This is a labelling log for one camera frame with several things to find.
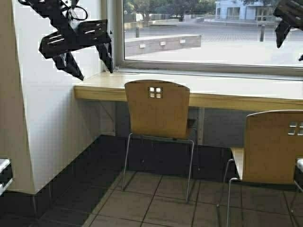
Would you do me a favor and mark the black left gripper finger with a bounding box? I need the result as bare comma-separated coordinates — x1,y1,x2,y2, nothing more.
53,52,84,81
96,42,114,73

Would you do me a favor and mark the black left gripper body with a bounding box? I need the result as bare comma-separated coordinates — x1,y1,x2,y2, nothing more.
39,19,112,59

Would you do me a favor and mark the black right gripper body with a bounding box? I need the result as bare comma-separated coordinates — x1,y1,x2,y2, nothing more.
273,0,303,30

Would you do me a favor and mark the wooden chair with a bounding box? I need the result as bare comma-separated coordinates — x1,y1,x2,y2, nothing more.
121,79,198,203
216,109,303,227

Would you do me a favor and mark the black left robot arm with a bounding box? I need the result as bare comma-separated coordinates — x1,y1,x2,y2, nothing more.
20,0,114,80

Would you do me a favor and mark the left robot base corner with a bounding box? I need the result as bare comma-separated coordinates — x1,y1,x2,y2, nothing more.
0,158,13,195

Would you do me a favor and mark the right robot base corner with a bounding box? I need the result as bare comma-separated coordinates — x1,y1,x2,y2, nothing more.
294,158,303,191

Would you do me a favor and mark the dark bollard outside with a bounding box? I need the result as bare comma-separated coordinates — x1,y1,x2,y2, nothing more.
259,24,265,42

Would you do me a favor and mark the concrete bench outside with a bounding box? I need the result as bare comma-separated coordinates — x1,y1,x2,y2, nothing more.
124,34,202,57

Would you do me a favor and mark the long wooden window counter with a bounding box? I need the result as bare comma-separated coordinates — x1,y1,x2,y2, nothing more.
74,70,303,113

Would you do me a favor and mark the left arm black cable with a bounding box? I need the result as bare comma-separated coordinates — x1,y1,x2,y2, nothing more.
68,0,89,21

